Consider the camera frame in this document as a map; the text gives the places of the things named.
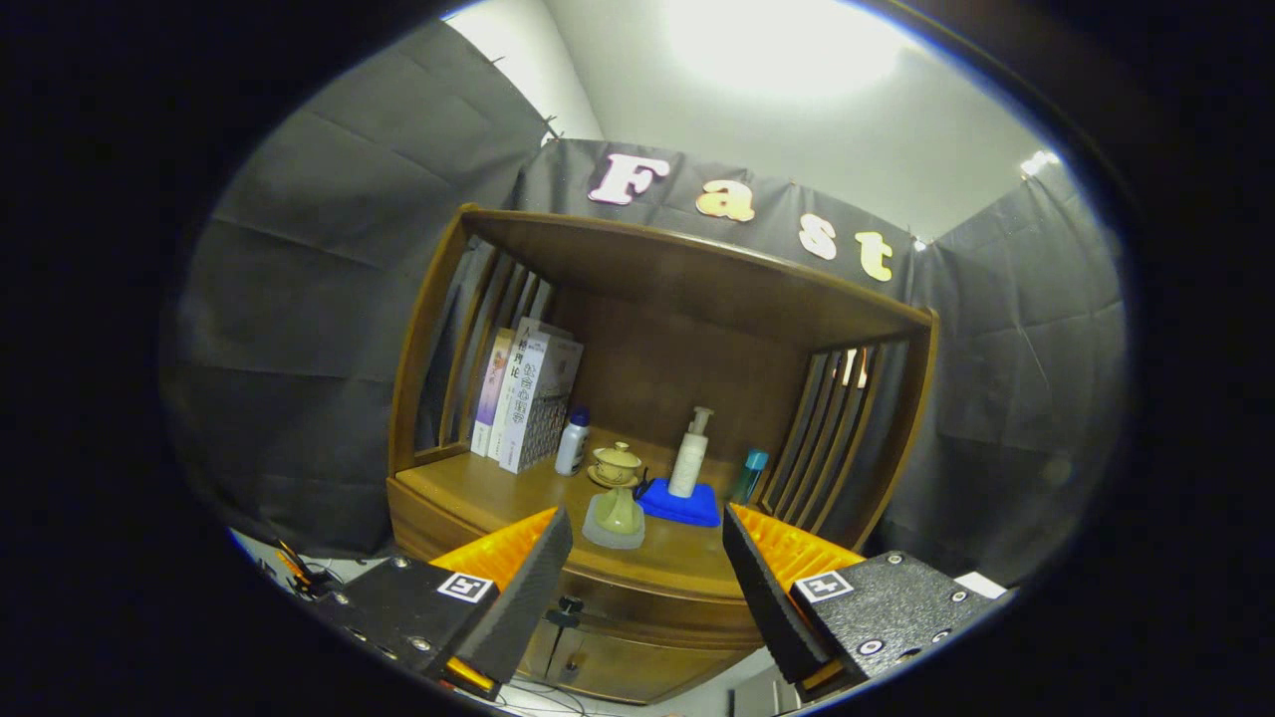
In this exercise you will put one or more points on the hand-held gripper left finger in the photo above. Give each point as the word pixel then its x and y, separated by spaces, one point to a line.
pixel 528 588

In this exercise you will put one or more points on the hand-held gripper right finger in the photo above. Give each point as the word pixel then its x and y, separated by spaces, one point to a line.
pixel 762 597

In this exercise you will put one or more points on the black drawer knob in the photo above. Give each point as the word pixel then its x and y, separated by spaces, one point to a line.
pixel 566 609

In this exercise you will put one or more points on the wooden countertop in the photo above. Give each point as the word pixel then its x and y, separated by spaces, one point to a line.
pixel 498 488

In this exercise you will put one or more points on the wooden cabinet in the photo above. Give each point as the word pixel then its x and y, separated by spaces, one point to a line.
pixel 677 368

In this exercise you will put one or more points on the grey panelled board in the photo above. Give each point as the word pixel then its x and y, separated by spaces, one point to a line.
pixel 762 695

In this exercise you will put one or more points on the blue folded cloth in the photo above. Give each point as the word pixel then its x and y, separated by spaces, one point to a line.
pixel 692 510

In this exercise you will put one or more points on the clear blue bottle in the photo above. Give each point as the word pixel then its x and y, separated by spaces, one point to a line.
pixel 749 478

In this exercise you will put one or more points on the white bottle blue cap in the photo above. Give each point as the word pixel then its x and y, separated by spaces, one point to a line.
pixel 572 448

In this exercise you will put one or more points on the yellow lidded teacup with saucer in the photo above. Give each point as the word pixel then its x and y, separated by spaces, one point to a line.
pixel 618 466

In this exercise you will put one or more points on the white pump bottle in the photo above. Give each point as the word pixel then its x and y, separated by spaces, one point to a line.
pixel 687 463

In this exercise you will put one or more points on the purple book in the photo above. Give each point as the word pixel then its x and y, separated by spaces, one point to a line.
pixel 488 403

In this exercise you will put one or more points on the white grey patterned book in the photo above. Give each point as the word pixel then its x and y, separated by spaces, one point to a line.
pixel 553 398

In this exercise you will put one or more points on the thin white book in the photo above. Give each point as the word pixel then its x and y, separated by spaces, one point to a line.
pixel 510 383

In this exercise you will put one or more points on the white flat board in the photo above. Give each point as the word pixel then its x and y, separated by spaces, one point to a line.
pixel 981 583

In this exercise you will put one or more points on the orange black tool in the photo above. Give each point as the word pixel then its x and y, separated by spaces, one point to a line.
pixel 296 573

